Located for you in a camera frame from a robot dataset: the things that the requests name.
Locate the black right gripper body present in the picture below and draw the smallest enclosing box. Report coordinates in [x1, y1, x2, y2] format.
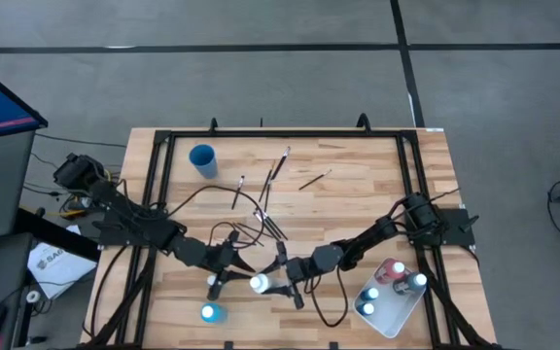
[275, 241, 313, 311]

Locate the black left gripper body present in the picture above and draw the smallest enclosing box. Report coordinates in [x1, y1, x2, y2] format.
[204, 229, 241, 302]

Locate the white paint bottle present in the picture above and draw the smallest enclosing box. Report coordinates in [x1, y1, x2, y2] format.
[249, 272, 274, 296]

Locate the turquoise paint bottle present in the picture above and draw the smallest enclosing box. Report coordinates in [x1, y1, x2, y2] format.
[199, 301, 228, 325]

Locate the red paint bottle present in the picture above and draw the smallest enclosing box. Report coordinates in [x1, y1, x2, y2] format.
[374, 257, 406, 286]

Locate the thin paintbrush light tip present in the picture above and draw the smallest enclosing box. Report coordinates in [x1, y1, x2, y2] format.
[297, 168, 333, 192]

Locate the black paint bottle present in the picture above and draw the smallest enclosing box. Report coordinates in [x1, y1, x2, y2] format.
[392, 271, 429, 297]

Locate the thin brown paintbrush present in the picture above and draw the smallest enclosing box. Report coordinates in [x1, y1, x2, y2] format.
[237, 222, 275, 239]
[232, 222, 264, 247]

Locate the blue plastic cup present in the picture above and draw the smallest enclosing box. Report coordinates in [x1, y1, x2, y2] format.
[188, 143, 219, 180]

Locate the white plastic tray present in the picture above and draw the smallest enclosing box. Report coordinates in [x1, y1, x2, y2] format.
[351, 256, 430, 340]

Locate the white paper sheet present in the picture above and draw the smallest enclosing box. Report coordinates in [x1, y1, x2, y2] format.
[26, 241, 98, 300]

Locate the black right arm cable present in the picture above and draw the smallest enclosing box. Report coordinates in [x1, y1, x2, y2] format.
[303, 264, 350, 329]

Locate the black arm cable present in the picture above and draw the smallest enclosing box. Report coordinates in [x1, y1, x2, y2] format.
[303, 264, 350, 329]
[162, 184, 266, 250]

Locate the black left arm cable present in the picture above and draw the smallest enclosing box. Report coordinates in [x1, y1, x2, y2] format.
[162, 184, 266, 250]

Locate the yellow floor cable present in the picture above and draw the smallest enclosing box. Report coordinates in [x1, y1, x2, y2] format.
[58, 167, 116, 219]

